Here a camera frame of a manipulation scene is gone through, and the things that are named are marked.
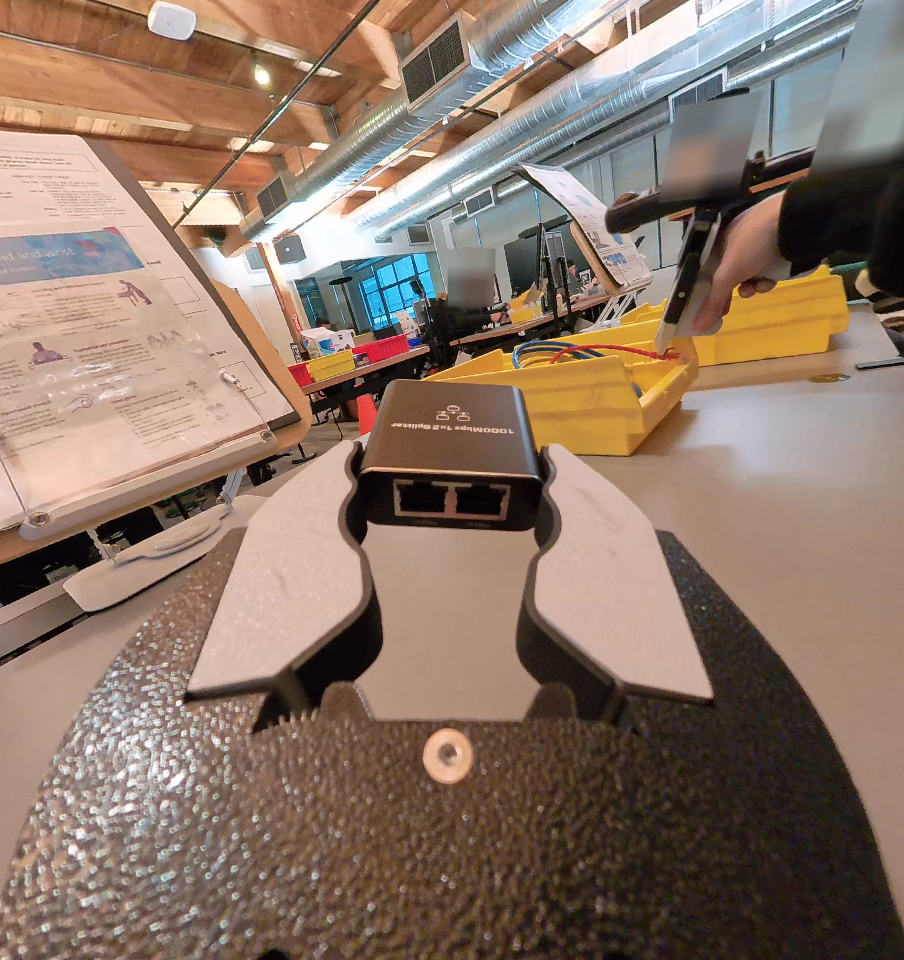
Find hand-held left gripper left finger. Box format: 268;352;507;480
185;441;385;700

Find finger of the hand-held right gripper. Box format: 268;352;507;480
680;213;724;337
654;216;705;355

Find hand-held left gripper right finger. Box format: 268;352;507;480
517;442;715;704

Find red network cable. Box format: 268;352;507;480
549;342;685;366

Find blue network cable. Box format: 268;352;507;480
512;339;648;395

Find yellow plastic bin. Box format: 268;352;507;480
422;345;700;457

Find black network splitter box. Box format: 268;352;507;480
354;378;549;532

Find person's right forearm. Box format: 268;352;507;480
778;146;904;297

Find grey desk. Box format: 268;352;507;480
0;300;904;960

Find person's right hand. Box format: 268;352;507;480
694;191;792;336

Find wooden document stand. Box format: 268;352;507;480
523;163;651;290
0;135;314;571

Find stacked yellow bins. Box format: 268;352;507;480
620;264;850;367

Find white stand base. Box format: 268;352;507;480
63;468;246;612

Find page holder ledge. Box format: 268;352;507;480
0;367;279;543

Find printed instruction sheet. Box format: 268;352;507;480
0;127;295;541

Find white ceiling access point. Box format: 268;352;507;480
148;2;198;40

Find silver ventilation duct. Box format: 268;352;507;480
242;0;580;245
350;11;858;243

